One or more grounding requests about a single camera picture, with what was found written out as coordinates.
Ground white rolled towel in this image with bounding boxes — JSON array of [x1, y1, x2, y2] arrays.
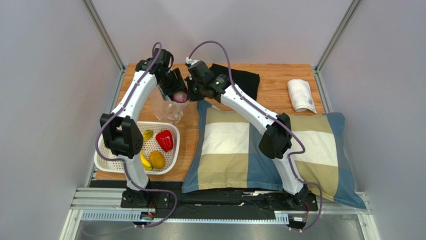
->
[[287, 79, 318, 114]]

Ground purple fake onion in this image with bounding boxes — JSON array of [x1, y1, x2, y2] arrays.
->
[[172, 91, 188, 104]]

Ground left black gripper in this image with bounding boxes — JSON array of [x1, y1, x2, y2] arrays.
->
[[158, 68, 189, 102]]

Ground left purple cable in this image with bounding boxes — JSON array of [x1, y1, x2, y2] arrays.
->
[[94, 41, 178, 229]]

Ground plaid checkered pillow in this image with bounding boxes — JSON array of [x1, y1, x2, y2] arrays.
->
[[181, 101, 366, 209]]

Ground aluminium frame rail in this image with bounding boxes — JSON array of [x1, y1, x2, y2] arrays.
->
[[60, 181, 380, 240]]

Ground clear zip top bag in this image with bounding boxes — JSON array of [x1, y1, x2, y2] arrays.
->
[[150, 87, 190, 125]]

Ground black folded cloth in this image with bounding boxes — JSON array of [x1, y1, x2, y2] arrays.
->
[[209, 63, 261, 100]]

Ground purple cable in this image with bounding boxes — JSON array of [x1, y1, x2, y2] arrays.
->
[[187, 40, 324, 232], [94, 41, 178, 229]]

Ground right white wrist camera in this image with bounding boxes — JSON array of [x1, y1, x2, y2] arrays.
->
[[185, 57, 199, 67]]

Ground yellow fake bananas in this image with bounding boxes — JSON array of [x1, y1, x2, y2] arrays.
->
[[140, 129, 154, 171]]

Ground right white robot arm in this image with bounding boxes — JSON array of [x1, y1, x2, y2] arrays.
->
[[185, 58, 309, 203]]

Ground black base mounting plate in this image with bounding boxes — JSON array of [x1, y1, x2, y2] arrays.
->
[[89, 179, 319, 221]]

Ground red fake fruit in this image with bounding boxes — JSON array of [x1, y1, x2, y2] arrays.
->
[[155, 130, 174, 152]]

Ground orange fake mango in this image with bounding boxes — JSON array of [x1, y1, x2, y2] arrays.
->
[[149, 150, 166, 169]]

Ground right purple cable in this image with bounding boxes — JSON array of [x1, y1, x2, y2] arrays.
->
[[187, 40, 324, 232]]

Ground white perforated plastic basket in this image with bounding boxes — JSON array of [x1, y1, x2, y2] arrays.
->
[[93, 121, 180, 175]]

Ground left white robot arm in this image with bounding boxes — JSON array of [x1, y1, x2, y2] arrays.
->
[[97, 47, 188, 206]]

